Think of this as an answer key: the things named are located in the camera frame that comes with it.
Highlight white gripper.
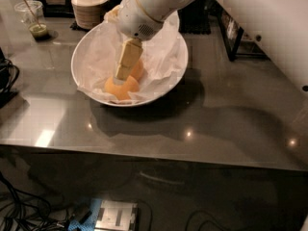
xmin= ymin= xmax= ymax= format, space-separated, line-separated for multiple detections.
xmin=104 ymin=0 xmax=194 ymax=81

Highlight orange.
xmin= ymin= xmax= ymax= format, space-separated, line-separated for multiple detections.
xmin=130 ymin=60 xmax=143 ymax=81
xmin=104 ymin=76 xmax=140 ymax=100

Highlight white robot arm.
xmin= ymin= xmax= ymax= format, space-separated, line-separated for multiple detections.
xmin=117 ymin=0 xmax=308 ymax=94

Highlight white bowl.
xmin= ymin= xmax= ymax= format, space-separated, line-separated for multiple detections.
xmin=70 ymin=13 xmax=190 ymax=108

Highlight white paper liner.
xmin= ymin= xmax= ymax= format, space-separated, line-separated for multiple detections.
xmin=77 ymin=10 xmax=185 ymax=105

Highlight black utensil holder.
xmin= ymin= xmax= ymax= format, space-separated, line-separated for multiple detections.
xmin=178 ymin=0 xmax=211 ymax=35

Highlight plastic cup with green sauce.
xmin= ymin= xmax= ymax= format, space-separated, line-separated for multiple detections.
xmin=14 ymin=0 xmax=50 ymax=40

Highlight wooden stirring stick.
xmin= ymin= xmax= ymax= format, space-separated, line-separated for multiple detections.
xmin=23 ymin=0 xmax=42 ymax=28

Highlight silver box on floor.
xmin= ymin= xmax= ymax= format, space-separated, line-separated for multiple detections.
xmin=94 ymin=200 xmax=138 ymax=231

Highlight black wire rack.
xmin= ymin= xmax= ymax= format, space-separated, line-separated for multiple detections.
xmin=218 ymin=9 xmax=267 ymax=62

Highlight black cable at left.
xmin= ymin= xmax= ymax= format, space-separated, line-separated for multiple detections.
xmin=0 ymin=57 xmax=21 ymax=96

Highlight black floor cable right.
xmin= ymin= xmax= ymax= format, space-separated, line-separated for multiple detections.
xmin=185 ymin=210 xmax=232 ymax=231

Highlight black cables on floor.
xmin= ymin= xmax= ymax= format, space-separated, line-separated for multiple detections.
xmin=0 ymin=171 xmax=70 ymax=231

